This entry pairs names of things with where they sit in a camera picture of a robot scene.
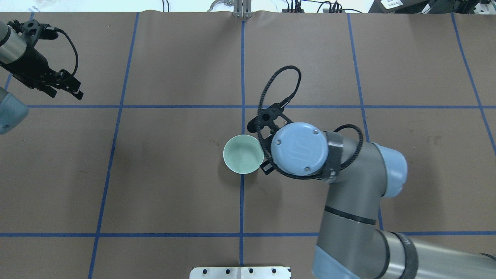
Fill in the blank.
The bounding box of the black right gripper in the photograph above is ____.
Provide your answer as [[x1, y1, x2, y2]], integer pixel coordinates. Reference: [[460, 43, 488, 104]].
[[257, 132, 275, 175]]

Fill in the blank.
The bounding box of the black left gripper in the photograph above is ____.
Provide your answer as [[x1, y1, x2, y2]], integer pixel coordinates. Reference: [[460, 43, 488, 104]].
[[1, 48, 84, 100]]

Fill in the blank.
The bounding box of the green ceramic bowl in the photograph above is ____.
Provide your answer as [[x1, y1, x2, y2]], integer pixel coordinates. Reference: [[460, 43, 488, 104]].
[[222, 134, 264, 174]]

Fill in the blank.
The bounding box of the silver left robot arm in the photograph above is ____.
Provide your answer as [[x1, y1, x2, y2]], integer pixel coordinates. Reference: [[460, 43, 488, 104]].
[[0, 19, 84, 135]]

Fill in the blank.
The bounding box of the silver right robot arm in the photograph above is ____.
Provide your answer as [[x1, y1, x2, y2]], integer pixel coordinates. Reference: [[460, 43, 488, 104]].
[[247, 120, 495, 279]]

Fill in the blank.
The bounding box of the brown paper table mat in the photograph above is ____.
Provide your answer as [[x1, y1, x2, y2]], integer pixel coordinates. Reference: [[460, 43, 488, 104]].
[[1, 10, 495, 279]]

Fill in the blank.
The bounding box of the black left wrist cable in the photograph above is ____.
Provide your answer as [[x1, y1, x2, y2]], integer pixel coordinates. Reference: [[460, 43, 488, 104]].
[[46, 26, 79, 78]]

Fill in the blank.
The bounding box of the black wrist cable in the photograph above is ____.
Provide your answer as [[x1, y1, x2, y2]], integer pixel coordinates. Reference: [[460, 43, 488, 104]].
[[46, 26, 79, 78], [257, 65, 365, 180]]

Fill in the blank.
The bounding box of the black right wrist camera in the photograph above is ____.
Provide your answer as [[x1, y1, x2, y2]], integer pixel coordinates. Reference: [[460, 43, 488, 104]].
[[246, 101, 293, 135]]

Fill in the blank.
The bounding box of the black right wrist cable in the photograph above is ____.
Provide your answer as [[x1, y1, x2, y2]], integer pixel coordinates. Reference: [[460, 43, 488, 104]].
[[257, 65, 365, 180]]

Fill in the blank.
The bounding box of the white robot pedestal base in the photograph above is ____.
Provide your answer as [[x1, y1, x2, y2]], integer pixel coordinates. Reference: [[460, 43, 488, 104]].
[[189, 266, 292, 279]]

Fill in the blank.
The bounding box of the aluminium frame post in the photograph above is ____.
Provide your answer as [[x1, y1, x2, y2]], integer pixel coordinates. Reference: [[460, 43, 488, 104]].
[[232, 0, 253, 19]]

